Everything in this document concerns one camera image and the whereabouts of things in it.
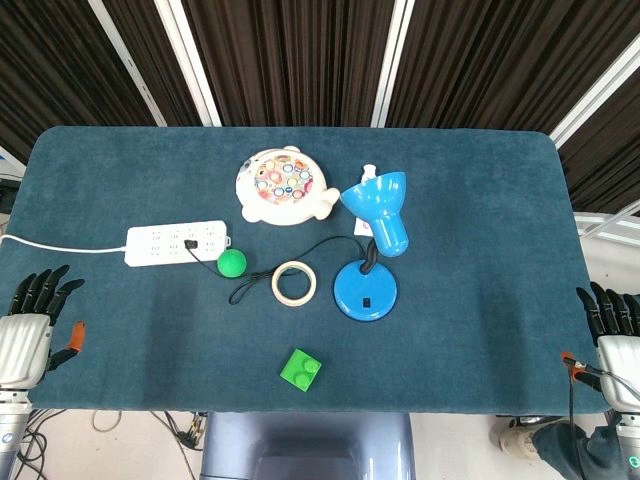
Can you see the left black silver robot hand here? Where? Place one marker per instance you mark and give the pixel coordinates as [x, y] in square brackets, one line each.
[22, 345]

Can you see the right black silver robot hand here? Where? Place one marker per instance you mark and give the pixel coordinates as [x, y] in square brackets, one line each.
[622, 365]

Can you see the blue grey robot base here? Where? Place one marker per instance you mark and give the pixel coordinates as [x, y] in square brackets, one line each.
[305, 445]

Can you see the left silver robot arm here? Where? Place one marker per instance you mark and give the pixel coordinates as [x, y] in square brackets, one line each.
[12, 420]

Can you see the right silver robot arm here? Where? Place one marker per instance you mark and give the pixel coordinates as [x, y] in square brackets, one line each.
[627, 445]

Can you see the blue desk lamp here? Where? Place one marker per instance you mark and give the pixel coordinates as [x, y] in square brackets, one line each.
[367, 295]

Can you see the white shoe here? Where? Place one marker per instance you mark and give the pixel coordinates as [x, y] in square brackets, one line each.
[515, 440]

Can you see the white power strip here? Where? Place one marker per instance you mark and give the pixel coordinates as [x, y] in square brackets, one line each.
[160, 242]

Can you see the dark teal table cloth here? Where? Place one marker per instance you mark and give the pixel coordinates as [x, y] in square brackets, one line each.
[450, 250]

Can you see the green ball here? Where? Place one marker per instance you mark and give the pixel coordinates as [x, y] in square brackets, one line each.
[232, 263]

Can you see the beige masking tape roll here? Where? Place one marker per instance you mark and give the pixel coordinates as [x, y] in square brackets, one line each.
[275, 283]

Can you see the green building block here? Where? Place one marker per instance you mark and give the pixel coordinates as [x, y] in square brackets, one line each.
[297, 370]

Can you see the white fishing game toy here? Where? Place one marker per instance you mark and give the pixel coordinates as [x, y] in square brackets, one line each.
[270, 210]

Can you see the dark pleated curtain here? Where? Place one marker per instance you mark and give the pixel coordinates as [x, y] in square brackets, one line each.
[300, 55]

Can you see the white metal rail rack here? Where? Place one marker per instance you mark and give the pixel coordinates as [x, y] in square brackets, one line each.
[607, 230]

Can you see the white aluminium frame bar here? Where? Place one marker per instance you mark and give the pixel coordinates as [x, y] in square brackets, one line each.
[187, 60]
[125, 60]
[392, 60]
[595, 95]

